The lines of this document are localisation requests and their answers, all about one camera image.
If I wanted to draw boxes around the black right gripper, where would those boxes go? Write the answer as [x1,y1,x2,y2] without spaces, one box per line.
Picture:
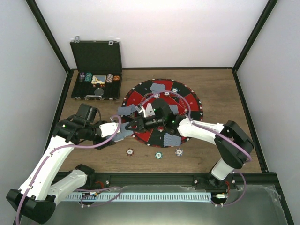
[126,114,165,134]

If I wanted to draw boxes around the white face-up card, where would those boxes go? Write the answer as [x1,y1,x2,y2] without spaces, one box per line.
[146,103,155,116]

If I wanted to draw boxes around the blue backed card deck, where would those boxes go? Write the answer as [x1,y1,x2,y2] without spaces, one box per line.
[112,122,134,142]

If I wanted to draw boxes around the dealt cards seat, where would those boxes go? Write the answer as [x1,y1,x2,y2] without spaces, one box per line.
[117,104,136,116]
[163,133,181,147]
[150,83,165,93]

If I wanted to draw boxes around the red black chip stack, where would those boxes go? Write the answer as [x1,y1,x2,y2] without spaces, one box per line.
[126,149,134,156]

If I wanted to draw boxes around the dealt cards bottom seat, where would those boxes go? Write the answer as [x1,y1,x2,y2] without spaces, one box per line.
[163,133,181,147]

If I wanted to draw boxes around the teal chip stack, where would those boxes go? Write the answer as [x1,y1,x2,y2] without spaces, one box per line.
[84,73,92,83]
[155,151,163,159]

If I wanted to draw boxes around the dealt cards top seat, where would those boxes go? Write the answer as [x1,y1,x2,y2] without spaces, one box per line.
[150,83,165,93]

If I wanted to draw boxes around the white purple chip stack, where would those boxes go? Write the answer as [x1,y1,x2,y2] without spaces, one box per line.
[175,148,183,156]

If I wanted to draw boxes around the blue backed burn card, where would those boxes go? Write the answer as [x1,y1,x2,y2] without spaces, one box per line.
[169,105,179,115]

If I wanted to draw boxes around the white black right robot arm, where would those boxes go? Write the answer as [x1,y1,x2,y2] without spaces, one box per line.
[126,98,254,189]

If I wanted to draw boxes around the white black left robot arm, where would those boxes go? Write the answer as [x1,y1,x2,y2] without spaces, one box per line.
[6,104,121,225]

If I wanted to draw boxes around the grey round dealer disc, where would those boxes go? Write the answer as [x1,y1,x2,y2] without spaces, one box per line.
[94,88,104,96]

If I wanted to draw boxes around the round red black poker mat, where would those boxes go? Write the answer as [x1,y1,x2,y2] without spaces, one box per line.
[121,79,203,148]

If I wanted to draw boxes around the red yellow chip stack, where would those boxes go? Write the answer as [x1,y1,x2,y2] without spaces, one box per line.
[113,75,120,81]

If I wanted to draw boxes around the boxed card deck in case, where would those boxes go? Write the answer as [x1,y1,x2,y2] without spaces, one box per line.
[91,75,106,85]

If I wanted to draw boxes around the teal chip stack in case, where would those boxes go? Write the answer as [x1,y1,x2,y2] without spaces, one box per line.
[84,73,92,83]

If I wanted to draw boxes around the purple black chip stack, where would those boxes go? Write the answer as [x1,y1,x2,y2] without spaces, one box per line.
[78,73,85,82]

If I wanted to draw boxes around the black poker chip case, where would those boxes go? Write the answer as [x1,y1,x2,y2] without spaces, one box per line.
[70,36,122,100]

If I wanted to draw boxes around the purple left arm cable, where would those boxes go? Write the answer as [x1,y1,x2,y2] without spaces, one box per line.
[15,114,122,225]

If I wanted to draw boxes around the silver case handle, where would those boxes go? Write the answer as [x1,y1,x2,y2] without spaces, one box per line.
[84,95,102,100]

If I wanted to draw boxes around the light blue slotted cable duct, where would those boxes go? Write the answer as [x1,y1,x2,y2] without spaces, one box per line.
[63,192,211,203]

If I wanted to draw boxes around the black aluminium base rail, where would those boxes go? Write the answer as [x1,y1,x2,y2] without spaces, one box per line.
[84,172,279,191]

